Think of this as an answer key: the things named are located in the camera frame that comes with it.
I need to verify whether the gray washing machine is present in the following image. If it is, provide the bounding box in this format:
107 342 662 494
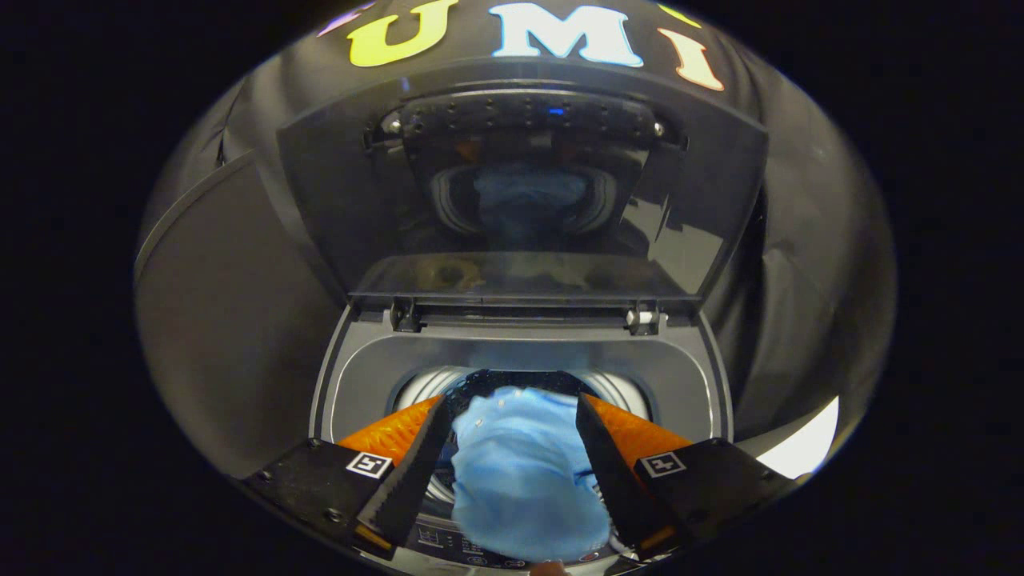
308 300 735 574

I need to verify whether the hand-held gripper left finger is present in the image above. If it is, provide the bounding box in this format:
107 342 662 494
240 394 451 559

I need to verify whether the gray cabinet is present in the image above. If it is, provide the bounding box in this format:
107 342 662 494
134 150 350 481

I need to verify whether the dark washing machine lid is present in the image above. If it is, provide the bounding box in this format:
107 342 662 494
276 58 770 313

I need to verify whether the white sheet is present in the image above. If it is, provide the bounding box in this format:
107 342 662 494
756 396 841 481

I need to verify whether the light blue polo shirt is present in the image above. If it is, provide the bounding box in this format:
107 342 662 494
450 386 613 563

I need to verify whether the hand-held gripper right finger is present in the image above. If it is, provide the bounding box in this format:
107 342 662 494
574 394 797 562

